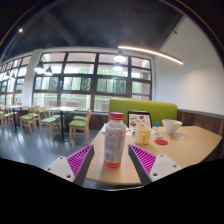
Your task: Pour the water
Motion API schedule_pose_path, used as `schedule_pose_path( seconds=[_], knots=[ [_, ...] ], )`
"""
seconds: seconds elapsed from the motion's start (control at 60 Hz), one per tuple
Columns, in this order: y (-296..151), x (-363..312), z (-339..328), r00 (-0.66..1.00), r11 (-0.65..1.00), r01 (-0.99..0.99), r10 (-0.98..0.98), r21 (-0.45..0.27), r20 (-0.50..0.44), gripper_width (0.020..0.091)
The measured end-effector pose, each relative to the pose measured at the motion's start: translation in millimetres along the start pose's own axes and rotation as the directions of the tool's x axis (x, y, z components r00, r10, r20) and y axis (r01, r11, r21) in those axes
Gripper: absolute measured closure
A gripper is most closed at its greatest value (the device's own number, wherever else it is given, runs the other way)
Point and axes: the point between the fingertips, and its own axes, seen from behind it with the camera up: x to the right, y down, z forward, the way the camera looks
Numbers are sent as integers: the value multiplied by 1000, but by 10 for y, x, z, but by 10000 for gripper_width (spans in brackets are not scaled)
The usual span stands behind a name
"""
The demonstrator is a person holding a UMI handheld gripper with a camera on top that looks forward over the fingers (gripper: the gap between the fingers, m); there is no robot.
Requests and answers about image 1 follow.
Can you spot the blue-topped small white stand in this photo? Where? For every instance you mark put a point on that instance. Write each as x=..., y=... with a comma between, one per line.
x=157, y=132

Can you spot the large black-framed window wall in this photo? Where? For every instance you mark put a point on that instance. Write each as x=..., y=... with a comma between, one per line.
x=80, y=83

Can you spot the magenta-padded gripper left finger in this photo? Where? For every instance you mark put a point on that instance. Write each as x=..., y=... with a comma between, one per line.
x=63, y=166

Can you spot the long linear ceiling light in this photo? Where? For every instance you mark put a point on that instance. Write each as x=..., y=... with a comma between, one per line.
x=150, y=51

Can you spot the red-capped clear drink bottle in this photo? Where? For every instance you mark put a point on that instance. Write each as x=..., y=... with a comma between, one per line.
x=114, y=143

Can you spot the wooden chairs with green seats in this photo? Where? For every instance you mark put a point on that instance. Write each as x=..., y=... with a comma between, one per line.
x=78, y=124

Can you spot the square wooden dining table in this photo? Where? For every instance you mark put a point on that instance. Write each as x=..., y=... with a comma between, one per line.
x=16, y=107
x=61, y=109

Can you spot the black pendant ceiling lamps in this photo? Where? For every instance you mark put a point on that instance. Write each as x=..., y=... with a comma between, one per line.
x=119, y=57

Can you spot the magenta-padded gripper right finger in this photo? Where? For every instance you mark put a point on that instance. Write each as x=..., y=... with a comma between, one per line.
x=161, y=167

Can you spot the white bowl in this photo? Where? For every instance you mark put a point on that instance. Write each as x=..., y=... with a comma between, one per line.
x=172, y=126

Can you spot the flat round red coaster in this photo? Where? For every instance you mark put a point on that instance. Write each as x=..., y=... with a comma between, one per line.
x=161, y=142

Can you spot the green upholstered booth bench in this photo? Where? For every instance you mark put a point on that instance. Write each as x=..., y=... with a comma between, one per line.
x=160, y=111

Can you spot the black-framed picture stand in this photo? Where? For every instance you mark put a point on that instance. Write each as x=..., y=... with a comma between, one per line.
x=139, y=119

